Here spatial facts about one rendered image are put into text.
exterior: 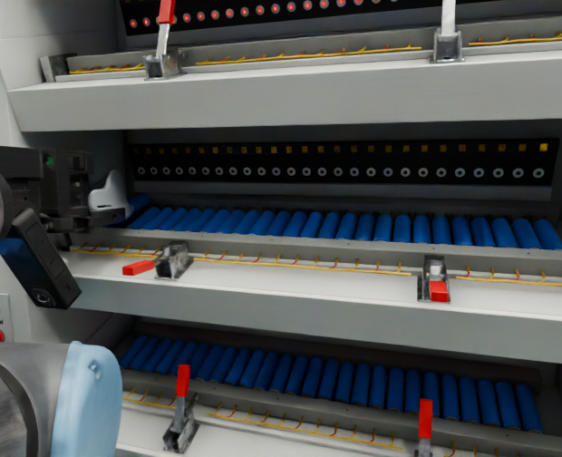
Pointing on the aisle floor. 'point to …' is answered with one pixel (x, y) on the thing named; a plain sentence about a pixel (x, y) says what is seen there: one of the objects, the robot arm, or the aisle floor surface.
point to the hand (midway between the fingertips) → (118, 212)
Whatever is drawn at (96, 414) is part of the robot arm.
